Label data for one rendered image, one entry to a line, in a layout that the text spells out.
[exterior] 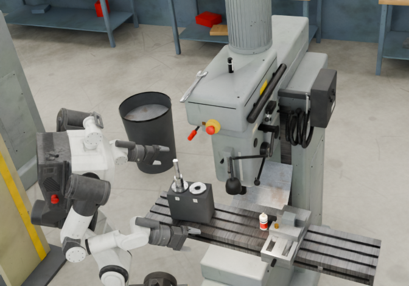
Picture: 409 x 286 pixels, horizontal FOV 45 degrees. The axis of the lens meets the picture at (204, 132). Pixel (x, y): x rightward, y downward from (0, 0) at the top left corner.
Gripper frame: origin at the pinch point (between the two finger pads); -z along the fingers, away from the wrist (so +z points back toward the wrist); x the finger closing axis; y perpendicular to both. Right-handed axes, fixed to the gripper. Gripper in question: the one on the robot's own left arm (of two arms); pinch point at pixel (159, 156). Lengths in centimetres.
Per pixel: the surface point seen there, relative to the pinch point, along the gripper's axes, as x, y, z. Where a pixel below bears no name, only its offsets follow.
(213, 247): -28, -37, -35
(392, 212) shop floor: -28, -7, -219
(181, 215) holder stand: -27.6, -16.3, -21.3
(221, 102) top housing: 63, -33, 12
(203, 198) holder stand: -7.5, -20.9, -23.2
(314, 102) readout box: 67, -25, -41
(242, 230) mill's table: -12, -38, -44
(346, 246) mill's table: 16, -68, -77
